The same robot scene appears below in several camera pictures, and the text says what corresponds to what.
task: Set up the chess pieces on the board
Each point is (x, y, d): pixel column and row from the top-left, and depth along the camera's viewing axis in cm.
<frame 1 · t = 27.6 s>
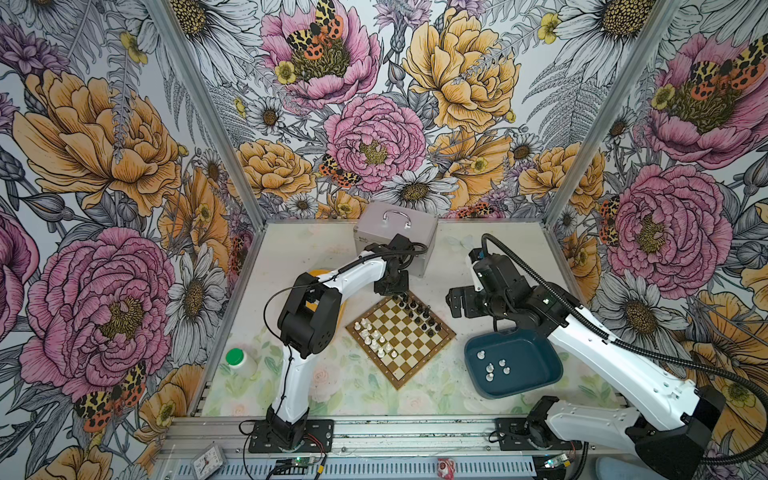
left hand: (395, 297, 95), fingers closed
right hand: (466, 306, 74), fingers open
wooden chess board: (401, 336, 91), point 2 cm above the table
teal plastic tray: (532, 363, 87), on the table
silver aluminium case: (380, 222, 102), point 17 cm above the table
white bottle green cap: (241, 364, 80), point 8 cm above the table
white chess piece in tray: (481, 355, 88), point 2 cm above the table
white chess piece in tray 2: (489, 368, 85), point 2 cm above the table
white chess piece in tray 3: (502, 362, 87), point 2 cm above the table
white chess piece in tray 4: (489, 377, 84), on the table

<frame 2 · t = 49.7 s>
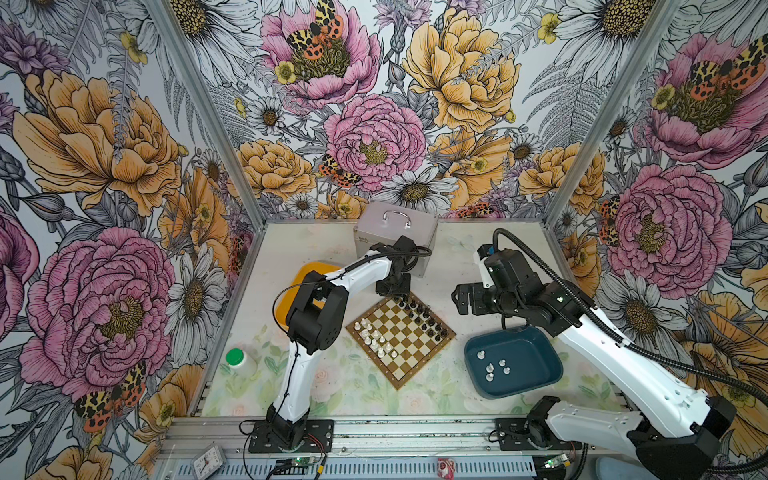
left hand: (395, 299, 95), fingers closed
right hand: (473, 304, 72), fingers open
the named things where they were.

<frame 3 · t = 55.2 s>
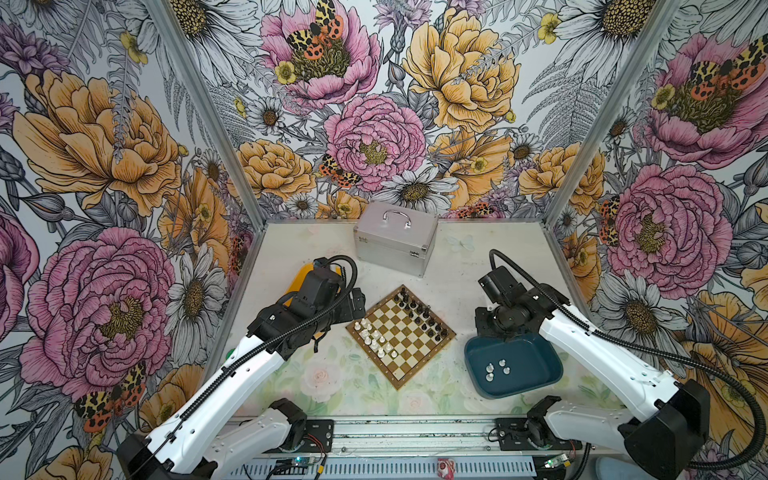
left hand: (345, 311, 74), fingers open
right hand: (484, 338, 77), fingers closed
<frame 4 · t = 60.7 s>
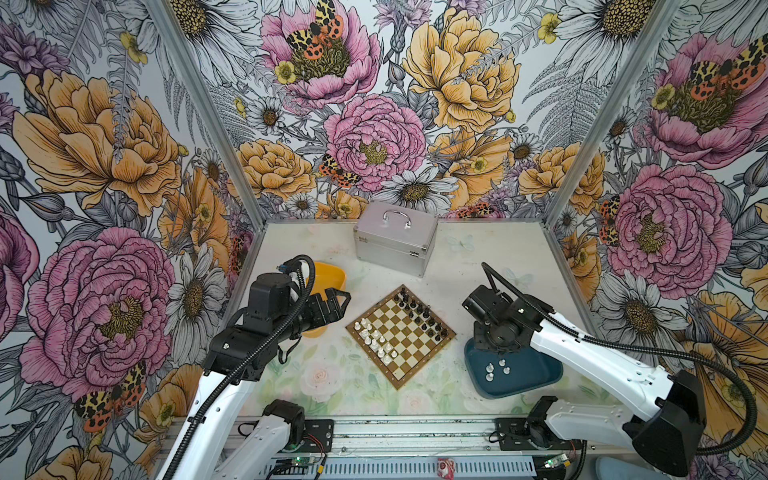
left hand: (335, 313, 69), fingers open
right hand: (489, 352, 76), fingers open
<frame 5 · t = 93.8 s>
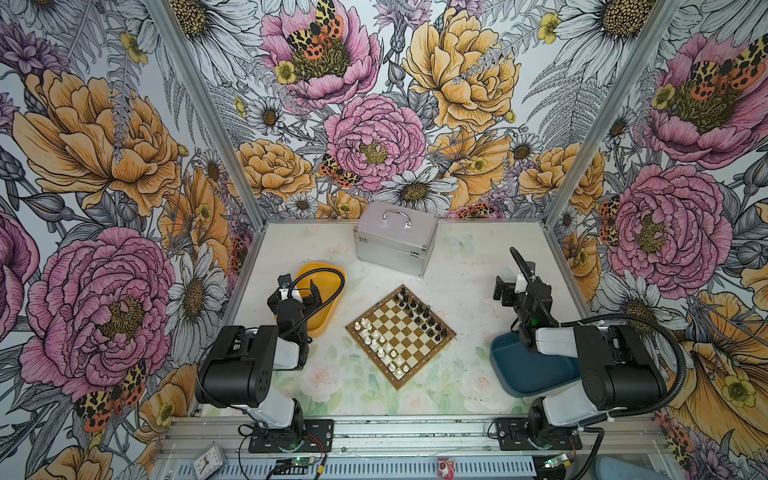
left hand: (298, 291, 93), fingers open
right hand: (513, 285, 94), fingers open
teal plastic tray: (510, 372, 79), point 7 cm above the table
